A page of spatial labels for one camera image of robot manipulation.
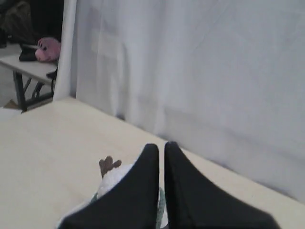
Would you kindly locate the grey background table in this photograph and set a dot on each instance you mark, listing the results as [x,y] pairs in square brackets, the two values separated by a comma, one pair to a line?
[23,73]

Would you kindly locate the white plush snowman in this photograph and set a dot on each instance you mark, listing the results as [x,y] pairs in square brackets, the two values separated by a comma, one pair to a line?
[112,173]

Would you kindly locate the pink plush toy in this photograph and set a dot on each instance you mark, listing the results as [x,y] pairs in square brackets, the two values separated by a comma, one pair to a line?
[48,50]

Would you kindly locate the black object on table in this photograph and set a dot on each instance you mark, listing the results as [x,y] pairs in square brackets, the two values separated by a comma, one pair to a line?
[28,53]

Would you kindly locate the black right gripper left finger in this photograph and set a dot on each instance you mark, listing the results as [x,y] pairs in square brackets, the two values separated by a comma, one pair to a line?
[131,204]

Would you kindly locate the white curtain backdrop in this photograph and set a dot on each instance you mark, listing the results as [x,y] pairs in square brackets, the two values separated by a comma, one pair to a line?
[225,79]

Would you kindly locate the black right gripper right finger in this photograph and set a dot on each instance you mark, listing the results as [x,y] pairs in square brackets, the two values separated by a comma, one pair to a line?
[195,202]

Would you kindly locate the green knitted scarf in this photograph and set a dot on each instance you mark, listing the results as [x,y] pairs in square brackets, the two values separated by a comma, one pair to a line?
[160,222]

